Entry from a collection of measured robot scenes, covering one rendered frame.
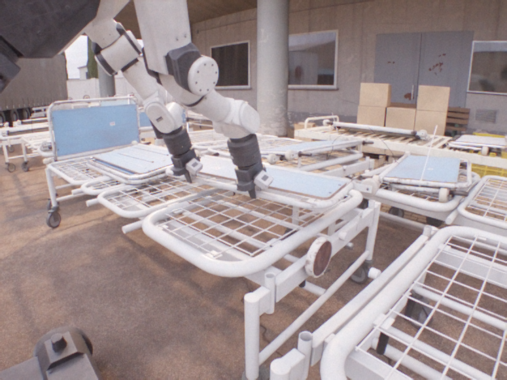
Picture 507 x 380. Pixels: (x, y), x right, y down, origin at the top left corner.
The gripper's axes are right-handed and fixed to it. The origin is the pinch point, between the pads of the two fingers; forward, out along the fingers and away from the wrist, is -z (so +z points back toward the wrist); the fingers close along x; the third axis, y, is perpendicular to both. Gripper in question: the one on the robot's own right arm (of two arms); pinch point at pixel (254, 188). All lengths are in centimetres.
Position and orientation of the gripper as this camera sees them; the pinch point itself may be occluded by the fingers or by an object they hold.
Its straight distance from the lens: 95.5
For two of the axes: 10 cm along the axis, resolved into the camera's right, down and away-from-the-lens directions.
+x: 5.3, -5.9, 6.1
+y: -8.2, -1.8, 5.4
